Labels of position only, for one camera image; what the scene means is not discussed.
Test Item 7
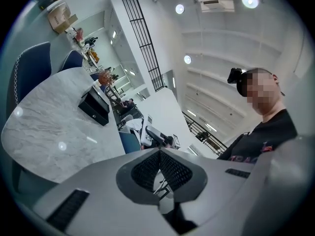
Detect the person's black t-shirt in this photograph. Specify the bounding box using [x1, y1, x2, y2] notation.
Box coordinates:
[216, 108, 298, 166]

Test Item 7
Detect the orange plant in white pot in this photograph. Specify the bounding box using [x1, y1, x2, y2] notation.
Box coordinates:
[93, 69, 115, 88]

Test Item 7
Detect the person's head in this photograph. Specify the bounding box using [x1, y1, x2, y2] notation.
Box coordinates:
[237, 67, 286, 122]

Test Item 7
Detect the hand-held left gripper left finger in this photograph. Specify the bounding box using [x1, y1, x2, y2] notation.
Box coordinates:
[31, 148, 178, 236]

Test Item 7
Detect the black metal railing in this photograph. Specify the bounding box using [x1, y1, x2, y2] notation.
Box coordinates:
[120, 0, 164, 92]
[182, 112, 228, 157]

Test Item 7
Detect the black head-worn camera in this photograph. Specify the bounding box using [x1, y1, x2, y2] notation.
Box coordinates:
[226, 67, 247, 98]

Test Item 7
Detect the black box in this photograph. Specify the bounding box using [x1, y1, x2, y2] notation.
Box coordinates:
[78, 86, 110, 127]

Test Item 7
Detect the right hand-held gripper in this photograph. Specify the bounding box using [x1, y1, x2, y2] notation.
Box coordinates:
[145, 126, 182, 150]

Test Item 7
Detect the large cardboard box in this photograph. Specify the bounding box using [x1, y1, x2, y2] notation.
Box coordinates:
[47, 2, 79, 34]

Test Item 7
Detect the white ceiling air conditioner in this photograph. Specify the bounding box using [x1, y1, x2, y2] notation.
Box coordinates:
[196, 0, 238, 13]

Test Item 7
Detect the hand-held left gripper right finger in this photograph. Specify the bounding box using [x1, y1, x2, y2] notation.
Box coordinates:
[159, 136, 315, 236]

